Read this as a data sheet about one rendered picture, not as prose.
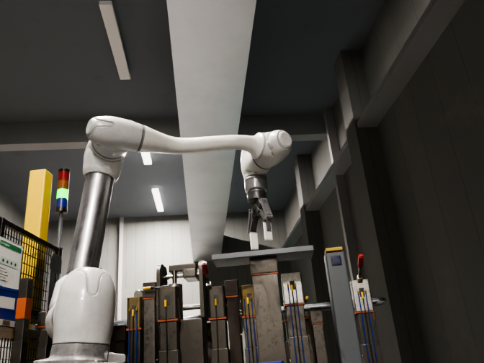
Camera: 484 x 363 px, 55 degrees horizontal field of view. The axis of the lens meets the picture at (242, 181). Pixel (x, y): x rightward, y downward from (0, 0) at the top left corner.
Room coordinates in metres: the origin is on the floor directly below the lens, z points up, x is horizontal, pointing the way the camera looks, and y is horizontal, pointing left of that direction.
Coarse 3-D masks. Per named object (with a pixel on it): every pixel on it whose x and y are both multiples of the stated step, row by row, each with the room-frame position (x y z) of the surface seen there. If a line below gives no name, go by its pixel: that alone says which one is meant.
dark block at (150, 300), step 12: (144, 300) 1.81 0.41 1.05; (144, 312) 1.81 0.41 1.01; (144, 324) 1.81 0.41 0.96; (156, 324) 1.83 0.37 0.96; (144, 336) 1.81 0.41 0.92; (156, 336) 1.83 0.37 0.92; (144, 348) 1.81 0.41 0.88; (156, 348) 1.83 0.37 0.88; (144, 360) 1.81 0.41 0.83; (156, 360) 1.83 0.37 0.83
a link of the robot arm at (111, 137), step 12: (96, 120) 1.36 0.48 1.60; (108, 120) 1.36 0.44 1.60; (120, 120) 1.38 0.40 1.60; (96, 132) 1.36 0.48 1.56; (108, 132) 1.37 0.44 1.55; (120, 132) 1.38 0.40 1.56; (132, 132) 1.40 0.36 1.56; (96, 144) 1.43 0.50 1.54; (108, 144) 1.41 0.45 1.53; (120, 144) 1.41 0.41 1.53; (132, 144) 1.42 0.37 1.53; (108, 156) 1.47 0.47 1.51; (120, 156) 1.50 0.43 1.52
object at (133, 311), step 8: (128, 304) 1.83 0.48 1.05; (136, 304) 1.82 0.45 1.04; (128, 312) 1.82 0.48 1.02; (136, 312) 1.82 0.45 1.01; (128, 320) 1.82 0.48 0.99; (136, 320) 1.82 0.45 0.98; (128, 328) 1.83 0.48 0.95; (136, 328) 1.82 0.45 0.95; (128, 336) 1.84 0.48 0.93; (136, 336) 1.82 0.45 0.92; (128, 344) 1.82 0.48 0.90; (136, 344) 1.82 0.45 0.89; (128, 352) 1.82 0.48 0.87; (136, 352) 1.82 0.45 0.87; (128, 360) 1.82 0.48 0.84; (136, 360) 1.82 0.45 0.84
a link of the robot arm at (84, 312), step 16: (80, 272) 1.29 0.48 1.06; (96, 272) 1.31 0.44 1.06; (64, 288) 1.29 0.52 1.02; (80, 288) 1.27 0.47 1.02; (96, 288) 1.29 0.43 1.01; (112, 288) 1.34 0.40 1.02; (64, 304) 1.27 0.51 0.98; (80, 304) 1.27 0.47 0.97; (96, 304) 1.28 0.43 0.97; (112, 304) 1.34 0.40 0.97; (64, 320) 1.27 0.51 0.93; (80, 320) 1.27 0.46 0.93; (96, 320) 1.28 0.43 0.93; (112, 320) 1.34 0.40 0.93; (64, 336) 1.27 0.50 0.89; (80, 336) 1.27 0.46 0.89; (96, 336) 1.29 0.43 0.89
